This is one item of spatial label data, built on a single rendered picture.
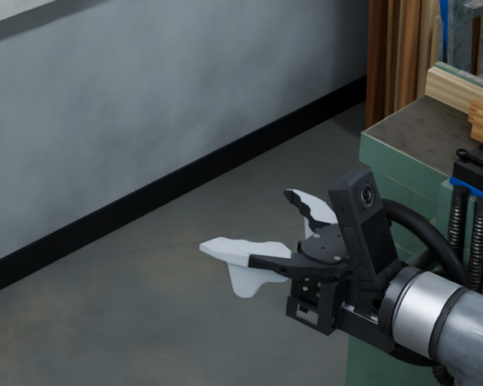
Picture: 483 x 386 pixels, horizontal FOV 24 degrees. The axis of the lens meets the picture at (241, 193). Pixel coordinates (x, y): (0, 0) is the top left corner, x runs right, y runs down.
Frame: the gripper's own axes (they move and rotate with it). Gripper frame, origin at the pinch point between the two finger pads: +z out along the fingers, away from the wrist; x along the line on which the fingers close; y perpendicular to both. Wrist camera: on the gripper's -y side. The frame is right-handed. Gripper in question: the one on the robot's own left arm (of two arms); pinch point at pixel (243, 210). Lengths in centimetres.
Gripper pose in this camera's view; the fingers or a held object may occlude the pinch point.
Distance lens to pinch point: 115.6
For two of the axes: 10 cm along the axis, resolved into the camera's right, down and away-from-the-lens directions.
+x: 5.9, -3.6, 7.2
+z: -8.0, -3.5, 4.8
